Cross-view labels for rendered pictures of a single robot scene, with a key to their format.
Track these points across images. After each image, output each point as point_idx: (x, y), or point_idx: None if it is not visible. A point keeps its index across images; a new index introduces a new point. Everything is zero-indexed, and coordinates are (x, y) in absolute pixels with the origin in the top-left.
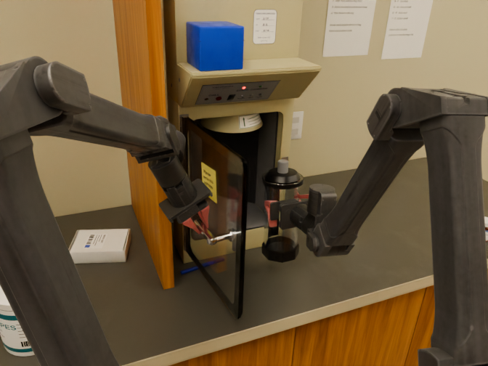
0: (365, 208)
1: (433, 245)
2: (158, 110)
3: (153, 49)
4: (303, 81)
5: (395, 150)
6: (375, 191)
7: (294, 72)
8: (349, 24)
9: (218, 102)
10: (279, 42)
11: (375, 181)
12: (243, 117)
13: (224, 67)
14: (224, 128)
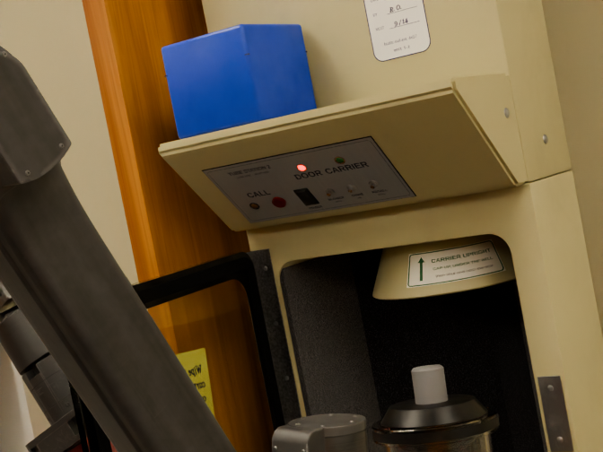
0: (109, 425)
1: None
2: (138, 231)
3: (111, 110)
4: (450, 132)
5: None
6: (65, 362)
7: (380, 109)
8: None
9: (297, 214)
10: (444, 43)
11: (34, 328)
12: (421, 256)
13: (221, 124)
14: (381, 289)
